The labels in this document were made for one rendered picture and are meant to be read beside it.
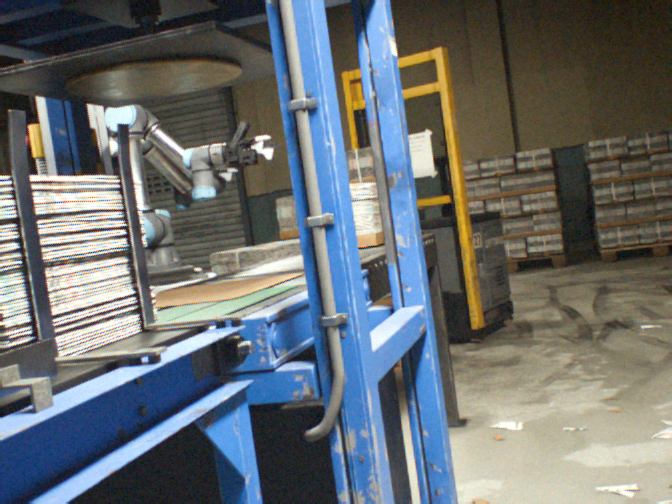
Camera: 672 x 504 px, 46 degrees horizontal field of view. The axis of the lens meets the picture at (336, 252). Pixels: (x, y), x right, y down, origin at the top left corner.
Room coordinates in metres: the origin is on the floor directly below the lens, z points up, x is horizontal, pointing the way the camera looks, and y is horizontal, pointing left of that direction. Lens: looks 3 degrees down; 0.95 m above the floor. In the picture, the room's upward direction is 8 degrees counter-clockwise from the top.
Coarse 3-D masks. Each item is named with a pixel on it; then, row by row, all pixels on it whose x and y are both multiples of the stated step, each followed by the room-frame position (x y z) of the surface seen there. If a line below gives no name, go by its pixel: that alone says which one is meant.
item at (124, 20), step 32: (0, 0) 1.72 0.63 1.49; (32, 0) 1.70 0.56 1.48; (64, 0) 1.66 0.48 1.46; (96, 0) 1.67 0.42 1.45; (128, 0) 1.70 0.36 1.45; (160, 0) 1.73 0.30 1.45; (192, 0) 1.76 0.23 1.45; (224, 0) 1.99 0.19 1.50; (256, 0) 1.97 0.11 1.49; (0, 32) 1.90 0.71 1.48; (32, 32) 1.93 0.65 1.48; (64, 32) 1.92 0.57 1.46; (96, 32) 2.10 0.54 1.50; (128, 32) 2.07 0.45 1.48; (160, 32) 2.04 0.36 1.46
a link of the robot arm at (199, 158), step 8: (184, 152) 2.94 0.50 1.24; (192, 152) 2.93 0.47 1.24; (200, 152) 2.92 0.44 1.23; (208, 152) 2.91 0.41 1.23; (184, 160) 2.93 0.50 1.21; (192, 160) 2.93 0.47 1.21; (200, 160) 2.92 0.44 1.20; (208, 160) 2.92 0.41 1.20; (192, 168) 2.93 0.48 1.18; (200, 168) 2.92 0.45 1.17; (208, 168) 2.93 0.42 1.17
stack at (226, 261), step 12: (288, 240) 4.19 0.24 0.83; (228, 252) 3.78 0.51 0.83; (240, 252) 3.73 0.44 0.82; (252, 252) 3.69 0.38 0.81; (264, 252) 3.65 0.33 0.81; (276, 252) 3.69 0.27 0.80; (288, 252) 3.76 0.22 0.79; (216, 264) 3.83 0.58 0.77; (228, 264) 3.78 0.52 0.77; (240, 264) 3.74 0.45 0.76; (252, 264) 3.70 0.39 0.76; (312, 348) 3.83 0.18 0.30; (396, 372) 4.42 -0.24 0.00
